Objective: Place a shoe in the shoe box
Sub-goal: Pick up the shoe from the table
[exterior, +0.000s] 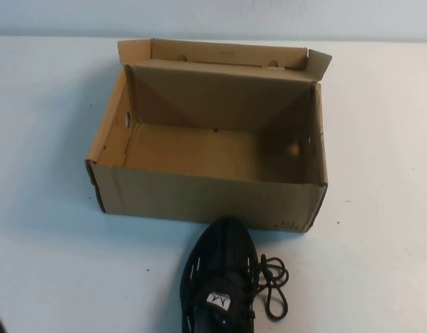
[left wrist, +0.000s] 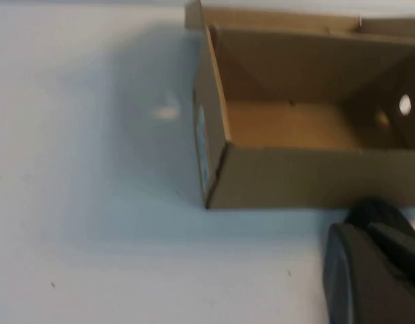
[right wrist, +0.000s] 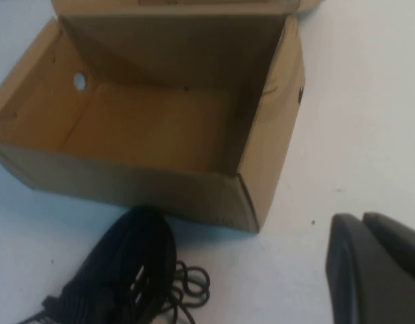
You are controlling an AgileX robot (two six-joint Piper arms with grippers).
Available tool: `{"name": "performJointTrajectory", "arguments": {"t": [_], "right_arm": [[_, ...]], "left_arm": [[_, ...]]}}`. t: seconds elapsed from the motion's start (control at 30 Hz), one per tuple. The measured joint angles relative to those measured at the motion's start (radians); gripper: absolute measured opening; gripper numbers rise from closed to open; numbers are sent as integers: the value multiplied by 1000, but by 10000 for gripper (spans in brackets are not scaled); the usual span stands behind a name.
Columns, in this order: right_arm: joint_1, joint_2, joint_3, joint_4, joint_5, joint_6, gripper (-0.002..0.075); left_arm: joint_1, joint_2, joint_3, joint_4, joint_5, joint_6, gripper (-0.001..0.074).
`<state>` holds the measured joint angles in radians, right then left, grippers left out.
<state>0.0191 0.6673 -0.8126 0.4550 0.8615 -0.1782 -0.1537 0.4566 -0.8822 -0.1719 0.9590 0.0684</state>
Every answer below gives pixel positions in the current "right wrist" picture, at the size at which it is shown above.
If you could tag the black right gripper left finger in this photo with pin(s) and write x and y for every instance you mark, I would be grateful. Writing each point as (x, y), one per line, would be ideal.
(369, 280)

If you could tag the black knit sneaker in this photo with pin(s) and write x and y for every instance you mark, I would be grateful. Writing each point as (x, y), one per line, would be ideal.
(136, 243)

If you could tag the brown cardboard shoe box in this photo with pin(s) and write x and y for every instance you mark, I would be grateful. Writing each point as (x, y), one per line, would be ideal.
(160, 189)

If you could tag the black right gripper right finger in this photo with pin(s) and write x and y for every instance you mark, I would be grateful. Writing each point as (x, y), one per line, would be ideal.
(396, 231)

